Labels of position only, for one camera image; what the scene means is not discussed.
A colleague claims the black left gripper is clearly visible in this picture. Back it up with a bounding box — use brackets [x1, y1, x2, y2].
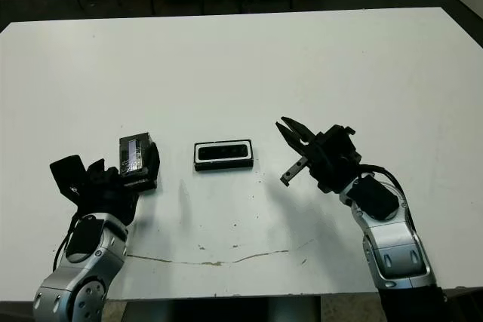
[73, 140, 161, 227]

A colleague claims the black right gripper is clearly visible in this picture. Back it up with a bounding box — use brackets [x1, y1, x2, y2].
[275, 115, 364, 195]

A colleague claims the black box lid with label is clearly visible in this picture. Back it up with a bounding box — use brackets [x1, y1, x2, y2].
[118, 130, 158, 187]

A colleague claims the black box white inside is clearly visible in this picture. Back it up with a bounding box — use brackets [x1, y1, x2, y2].
[193, 139, 254, 173]

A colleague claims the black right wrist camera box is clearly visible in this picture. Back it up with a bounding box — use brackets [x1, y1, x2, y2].
[325, 124, 364, 167]

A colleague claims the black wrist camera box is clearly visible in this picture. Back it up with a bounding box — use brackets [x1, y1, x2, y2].
[49, 154, 91, 207]
[325, 124, 364, 167]

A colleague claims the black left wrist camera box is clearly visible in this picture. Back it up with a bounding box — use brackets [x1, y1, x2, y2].
[49, 154, 91, 207]

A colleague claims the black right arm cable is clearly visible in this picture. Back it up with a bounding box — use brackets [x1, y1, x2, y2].
[356, 163, 416, 232]

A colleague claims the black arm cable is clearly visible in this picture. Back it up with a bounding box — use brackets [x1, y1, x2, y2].
[356, 163, 416, 232]
[52, 214, 82, 274]

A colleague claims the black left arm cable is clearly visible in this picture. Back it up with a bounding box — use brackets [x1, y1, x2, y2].
[52, 214, 82, 274]

